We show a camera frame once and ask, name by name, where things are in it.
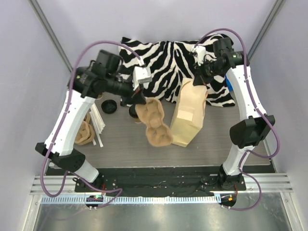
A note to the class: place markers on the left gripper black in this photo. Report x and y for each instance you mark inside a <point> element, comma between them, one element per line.
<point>134,94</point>

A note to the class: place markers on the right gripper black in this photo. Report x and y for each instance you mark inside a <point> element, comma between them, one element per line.
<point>200,77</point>

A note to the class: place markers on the black plastic cup lid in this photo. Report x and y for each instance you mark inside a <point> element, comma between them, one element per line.
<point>132,110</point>
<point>109,106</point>

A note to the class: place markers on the single brown cardboard cup carrier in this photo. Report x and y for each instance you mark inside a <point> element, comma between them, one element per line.
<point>151,115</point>

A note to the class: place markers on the brown paper bag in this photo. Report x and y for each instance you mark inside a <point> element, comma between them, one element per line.
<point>189,113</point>

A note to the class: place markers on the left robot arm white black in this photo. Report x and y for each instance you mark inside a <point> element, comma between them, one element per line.
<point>102,75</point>

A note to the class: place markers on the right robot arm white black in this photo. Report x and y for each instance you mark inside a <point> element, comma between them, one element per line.
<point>254,124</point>

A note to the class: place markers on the blue cloth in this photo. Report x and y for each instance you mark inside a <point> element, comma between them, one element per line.
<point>228,84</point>

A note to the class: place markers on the zebra print pillow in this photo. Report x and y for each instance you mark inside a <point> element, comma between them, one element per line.
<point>170,62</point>

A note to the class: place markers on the white wrapped straws bundle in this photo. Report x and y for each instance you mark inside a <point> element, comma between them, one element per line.
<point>98,123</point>

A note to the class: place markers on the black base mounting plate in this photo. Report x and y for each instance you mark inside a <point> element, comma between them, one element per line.
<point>164,181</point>

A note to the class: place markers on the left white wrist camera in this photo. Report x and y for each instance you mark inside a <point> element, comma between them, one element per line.
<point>141,75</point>

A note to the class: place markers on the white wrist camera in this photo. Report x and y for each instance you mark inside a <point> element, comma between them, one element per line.
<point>141,75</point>
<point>199,53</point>

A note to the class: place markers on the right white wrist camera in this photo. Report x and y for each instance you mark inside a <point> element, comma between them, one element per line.
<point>199,53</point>

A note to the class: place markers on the right aluminium frame post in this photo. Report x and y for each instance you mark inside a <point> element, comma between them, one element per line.
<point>276,8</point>

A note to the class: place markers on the aluminium frame post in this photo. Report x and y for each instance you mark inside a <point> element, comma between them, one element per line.
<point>50,32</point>
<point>276,8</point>

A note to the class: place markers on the white slotted cable duct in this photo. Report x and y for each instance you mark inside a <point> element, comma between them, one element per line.
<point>97,199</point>

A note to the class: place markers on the left aluminium frame post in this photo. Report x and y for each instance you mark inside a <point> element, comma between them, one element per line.
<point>50,32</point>

